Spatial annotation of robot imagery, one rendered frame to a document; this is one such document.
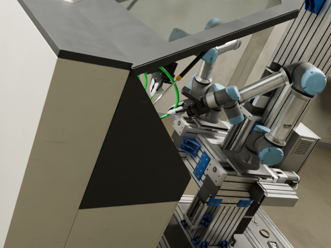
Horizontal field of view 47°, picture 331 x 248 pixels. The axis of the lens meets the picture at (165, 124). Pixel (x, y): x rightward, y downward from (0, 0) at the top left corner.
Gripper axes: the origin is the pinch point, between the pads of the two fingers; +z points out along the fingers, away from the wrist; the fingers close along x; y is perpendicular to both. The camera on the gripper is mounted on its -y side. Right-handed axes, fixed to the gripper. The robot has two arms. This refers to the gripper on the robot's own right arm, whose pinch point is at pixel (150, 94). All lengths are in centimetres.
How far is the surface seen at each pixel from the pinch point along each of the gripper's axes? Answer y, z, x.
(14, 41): -67, -9, 14
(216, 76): 237, 49, 192
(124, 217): -13, 52, -34
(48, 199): -55, 37, -34
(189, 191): 134, 123, 58
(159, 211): 8, 50, -34
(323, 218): 293, 123, 1
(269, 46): 264, -13, 158
